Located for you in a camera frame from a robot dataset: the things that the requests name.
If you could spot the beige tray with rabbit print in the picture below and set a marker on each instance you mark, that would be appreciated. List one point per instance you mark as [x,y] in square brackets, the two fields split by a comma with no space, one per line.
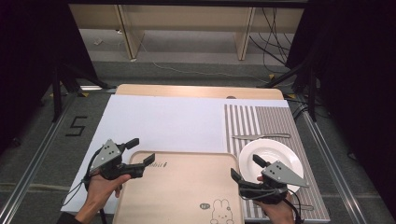
[180,189]

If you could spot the aluminium floor rail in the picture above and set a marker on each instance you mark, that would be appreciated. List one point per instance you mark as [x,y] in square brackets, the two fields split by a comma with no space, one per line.
[333,161]
[34,165]

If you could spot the beige wooden desk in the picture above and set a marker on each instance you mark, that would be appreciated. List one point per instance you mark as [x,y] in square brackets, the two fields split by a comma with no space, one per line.
[186,17]

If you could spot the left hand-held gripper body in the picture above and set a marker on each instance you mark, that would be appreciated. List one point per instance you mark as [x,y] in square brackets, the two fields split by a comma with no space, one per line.
[107,154]

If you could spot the silver table knife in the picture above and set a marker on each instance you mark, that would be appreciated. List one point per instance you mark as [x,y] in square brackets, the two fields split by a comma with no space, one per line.
[261,136]

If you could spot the white board sheet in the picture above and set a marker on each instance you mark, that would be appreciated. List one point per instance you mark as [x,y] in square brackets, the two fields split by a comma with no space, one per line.
[162,124]

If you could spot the person's right hand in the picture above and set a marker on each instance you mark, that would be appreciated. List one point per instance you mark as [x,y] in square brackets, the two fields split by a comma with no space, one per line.
[278,213]

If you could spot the yellow floor tape marker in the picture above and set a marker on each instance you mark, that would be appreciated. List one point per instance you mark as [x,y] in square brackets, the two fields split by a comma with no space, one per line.
[291,95]
[271,76]
[83,94]

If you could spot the white plate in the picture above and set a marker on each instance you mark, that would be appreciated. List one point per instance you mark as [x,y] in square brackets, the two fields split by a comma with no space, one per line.
[271,152]

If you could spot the black metal stand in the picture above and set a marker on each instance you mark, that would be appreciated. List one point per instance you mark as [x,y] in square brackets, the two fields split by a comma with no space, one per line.
[312,99]
[57,99]

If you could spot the grey striped placemat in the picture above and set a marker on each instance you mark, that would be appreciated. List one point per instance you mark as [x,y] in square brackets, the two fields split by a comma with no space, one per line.
[280,121]

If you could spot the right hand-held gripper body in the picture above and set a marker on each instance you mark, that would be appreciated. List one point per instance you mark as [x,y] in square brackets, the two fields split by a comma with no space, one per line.
[280,175]

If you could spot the black curtain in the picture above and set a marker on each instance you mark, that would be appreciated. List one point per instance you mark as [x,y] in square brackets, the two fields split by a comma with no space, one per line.
[358,77]
[31,62]

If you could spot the dark table grommet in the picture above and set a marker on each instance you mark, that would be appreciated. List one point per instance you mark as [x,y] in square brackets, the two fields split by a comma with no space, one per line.
[231,97]

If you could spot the person's left hand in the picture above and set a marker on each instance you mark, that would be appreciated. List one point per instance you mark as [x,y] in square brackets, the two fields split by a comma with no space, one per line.
[101,189]

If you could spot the white paper scrap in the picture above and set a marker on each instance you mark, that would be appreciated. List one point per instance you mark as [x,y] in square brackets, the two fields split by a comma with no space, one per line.
[98,41]

